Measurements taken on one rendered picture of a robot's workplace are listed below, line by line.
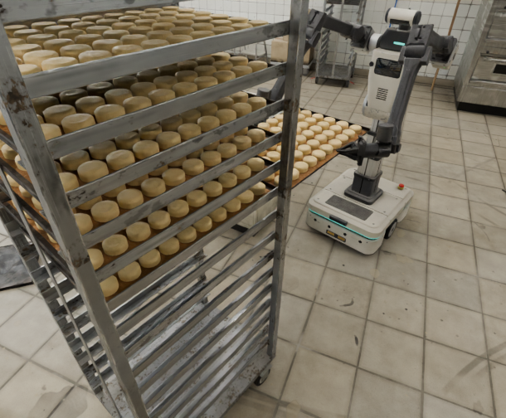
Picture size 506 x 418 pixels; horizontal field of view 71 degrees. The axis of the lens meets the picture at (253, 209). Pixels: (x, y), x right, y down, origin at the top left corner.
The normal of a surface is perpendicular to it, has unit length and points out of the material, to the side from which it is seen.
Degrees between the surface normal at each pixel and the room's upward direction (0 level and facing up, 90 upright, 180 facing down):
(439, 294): 0
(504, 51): 90
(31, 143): 90
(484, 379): 0
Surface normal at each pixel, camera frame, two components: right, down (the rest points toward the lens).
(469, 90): -0.37, 0.57
